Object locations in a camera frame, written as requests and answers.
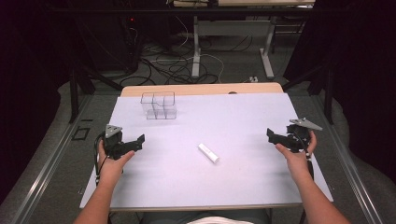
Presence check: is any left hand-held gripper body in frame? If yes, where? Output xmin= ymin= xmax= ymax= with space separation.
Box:
xmin=103 ymin=124 xmax=138 ymax=161

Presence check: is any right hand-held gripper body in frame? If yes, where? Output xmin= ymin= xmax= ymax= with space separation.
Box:
xmin=284 ymin=117 xmax=323 ymax=154

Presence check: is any person's left hand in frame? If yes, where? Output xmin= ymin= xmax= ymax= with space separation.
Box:
xmin=96 ymin=139 xmax=136 ymax=189

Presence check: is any person's right hand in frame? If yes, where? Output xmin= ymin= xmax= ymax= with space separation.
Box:
xmin=275 ymin=130 xmax=318 ymax=185

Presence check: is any clear plastic organizer box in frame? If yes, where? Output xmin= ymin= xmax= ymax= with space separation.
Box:
xmin=140 ymin=91 xmax=177 ymax=120

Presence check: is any black metal stand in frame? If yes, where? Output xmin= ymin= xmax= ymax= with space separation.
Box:
xmin=281 ymin=62 xmax=335 ymax=125
xmin=68 ymin=59 xmax=124 ymax=124

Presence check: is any white plastic tube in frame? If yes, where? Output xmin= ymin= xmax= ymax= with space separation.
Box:
xmin=198 ymin=143 xmax=220 ymax=164

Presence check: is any white table cover sheet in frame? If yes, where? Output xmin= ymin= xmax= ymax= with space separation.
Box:
xmin=79 ymin=92 xmax=334 ymax=209

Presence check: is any black computer tower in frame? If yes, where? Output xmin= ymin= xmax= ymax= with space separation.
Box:
xmin=122 ymin=15 xmax=141 ymax=74

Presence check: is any person's white shirt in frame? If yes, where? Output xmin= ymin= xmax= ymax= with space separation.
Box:
xmin=186 ymin=217 xmax=255 ymax=224

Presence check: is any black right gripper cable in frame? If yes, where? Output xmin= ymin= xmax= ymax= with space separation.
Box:
xmin=291 ymin=132 xmax=316 ymax=182

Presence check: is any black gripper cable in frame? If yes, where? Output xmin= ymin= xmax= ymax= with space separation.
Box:
xmin=291 ymin=132 xmax=316 ymax=182
xmin=93 ymin=132 xmax=109 ymax=188

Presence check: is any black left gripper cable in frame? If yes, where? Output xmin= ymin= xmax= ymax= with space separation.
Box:
xmin=93 ymin=132 xmax=109 ymax=188

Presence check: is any metal floor rail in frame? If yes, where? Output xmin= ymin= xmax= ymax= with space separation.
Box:
xmin=10 ymin=94 xmax=94 ymax=224
xmin=311 ymin=94 xmax=386 ymax=224

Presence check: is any tangle of floor cables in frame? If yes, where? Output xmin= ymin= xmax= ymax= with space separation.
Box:
xmin=120 ymin=34 xmax=254 ymax=88

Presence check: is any white metal desk frame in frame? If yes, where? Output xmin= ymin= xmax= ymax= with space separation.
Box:
xmin=191 ymin=15 xmax=278 ymax=80

